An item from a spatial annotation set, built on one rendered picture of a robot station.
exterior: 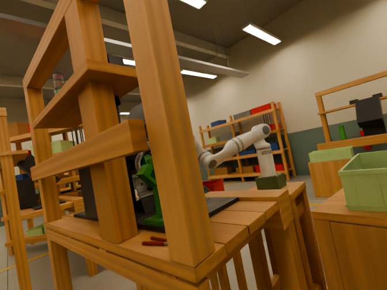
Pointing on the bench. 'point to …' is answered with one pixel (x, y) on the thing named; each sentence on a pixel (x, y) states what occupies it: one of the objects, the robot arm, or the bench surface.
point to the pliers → (156, 241)
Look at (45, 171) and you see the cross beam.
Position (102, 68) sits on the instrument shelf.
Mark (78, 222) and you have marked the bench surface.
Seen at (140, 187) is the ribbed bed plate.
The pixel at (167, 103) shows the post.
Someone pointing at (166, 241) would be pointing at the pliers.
